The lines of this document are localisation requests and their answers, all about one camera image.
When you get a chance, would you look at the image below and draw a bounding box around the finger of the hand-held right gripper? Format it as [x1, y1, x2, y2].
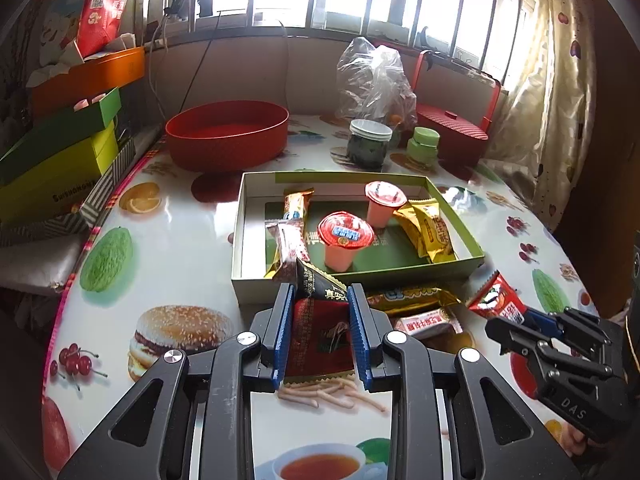
[484, 317, 618, 386]
[522, 306, 613, 348]

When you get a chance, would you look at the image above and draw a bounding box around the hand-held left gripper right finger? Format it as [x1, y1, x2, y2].
[347, 282, 583, 480]

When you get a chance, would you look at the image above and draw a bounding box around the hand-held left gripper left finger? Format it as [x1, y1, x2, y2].
[57, 282, 297, 480]

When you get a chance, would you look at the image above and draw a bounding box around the dark red black snack packet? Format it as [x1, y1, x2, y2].
[285, 257, 359, 382]

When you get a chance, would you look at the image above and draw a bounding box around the green cardboard box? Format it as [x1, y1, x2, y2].
[230, 171, 486, 306]

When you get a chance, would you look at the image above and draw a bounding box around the red lid jelly cup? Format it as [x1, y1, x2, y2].
[364, 181, 408, 229]
[317, 211, 376, 272]

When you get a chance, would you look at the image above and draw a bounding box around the plain yellow gold snack packet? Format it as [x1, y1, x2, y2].
[392, 205, 432, 259]

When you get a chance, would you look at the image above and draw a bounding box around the yellow snack packet red label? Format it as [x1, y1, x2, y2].
[410, 200, 459, 264]

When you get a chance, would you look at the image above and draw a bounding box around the gold long snack bar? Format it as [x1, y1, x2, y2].
[283, 187, 315, 222]

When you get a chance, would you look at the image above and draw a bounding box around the person's right hand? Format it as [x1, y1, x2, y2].
[559, 422, 592, 459]

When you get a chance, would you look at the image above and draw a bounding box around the white pink snack packet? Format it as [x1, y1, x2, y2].
[390, 310, 464, 337]

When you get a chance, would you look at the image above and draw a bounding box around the gold wide snack packet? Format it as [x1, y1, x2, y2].
[366, 286, 462, 312]

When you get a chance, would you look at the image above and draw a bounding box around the fruit printed tablecloth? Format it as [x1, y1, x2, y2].
[42, 112, 601, 480]

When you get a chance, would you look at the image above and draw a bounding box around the dark glass jar white lid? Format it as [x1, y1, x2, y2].
[347, 119, 394, 170]

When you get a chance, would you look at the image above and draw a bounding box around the green jar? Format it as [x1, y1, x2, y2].
[406, 127, 441, 167]

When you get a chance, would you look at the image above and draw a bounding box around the red round tray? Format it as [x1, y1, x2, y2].
[165, 101, 290, 174]

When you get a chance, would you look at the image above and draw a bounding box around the patterned curtain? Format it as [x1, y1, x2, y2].
[487, 0, 603, 232]

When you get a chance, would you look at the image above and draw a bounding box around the grey cushion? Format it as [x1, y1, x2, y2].
[0, 240, 82, 297]

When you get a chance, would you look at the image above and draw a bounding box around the clear plastic bag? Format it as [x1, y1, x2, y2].
[336, 36, 419, 132]

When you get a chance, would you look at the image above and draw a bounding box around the yellow green box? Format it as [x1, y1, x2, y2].
[0, 122, 120, 226]

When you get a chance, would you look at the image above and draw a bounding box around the dark green flat box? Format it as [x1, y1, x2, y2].
[0, 87, 123, 186]

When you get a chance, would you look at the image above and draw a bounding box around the orange box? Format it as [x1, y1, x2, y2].
[30, 46, 146, 117]

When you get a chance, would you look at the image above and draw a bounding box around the white crumpled paper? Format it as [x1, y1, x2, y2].
[26, 32, 137, 87]

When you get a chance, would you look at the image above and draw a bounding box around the red snack bag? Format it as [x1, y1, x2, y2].
[77, 0, 144, 59]

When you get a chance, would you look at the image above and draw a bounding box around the colourful cartoon bag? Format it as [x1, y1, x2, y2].
[27, 0, 96, 67]

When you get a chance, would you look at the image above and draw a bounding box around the red basket with handle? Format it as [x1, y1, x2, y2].
[412, 50, 501, 159]

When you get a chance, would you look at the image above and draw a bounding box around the white cable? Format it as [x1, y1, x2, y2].
[276, 20, 294, 111]

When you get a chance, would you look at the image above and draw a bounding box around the black cable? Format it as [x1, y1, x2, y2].
[192, 10, 224, 107]

